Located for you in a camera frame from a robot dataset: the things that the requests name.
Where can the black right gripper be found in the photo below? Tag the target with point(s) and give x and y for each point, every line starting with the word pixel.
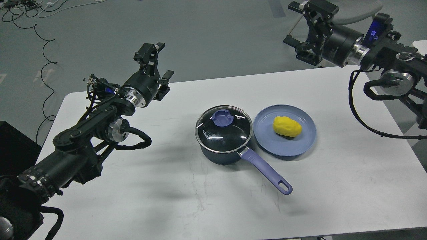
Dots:
pixel 333 43

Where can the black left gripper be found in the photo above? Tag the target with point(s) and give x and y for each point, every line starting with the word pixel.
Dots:
pixel 145 85

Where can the glass lid purple knob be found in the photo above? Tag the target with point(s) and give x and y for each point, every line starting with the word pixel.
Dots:
pixel 223 129

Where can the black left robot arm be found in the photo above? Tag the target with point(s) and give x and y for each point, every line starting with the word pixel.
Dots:
pixel 81 150

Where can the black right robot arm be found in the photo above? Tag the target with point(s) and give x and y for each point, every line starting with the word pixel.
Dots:
pixel 402 66

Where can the yellow potato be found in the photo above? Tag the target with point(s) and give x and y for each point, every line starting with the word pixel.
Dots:
pixel 286 126

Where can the grey office chair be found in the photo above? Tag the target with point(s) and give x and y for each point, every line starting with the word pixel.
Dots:
pixel 343 11

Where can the blue plate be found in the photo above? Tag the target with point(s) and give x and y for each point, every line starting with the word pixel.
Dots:
pixel 281 145

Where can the white side table corner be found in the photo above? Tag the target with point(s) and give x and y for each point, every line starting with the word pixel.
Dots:
pixel 421 46

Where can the black box at left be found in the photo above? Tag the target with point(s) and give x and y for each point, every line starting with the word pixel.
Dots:
pixel 17 151

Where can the dark blue saucepan purple handle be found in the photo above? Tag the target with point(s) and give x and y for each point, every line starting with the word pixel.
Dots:
pixel 248 154

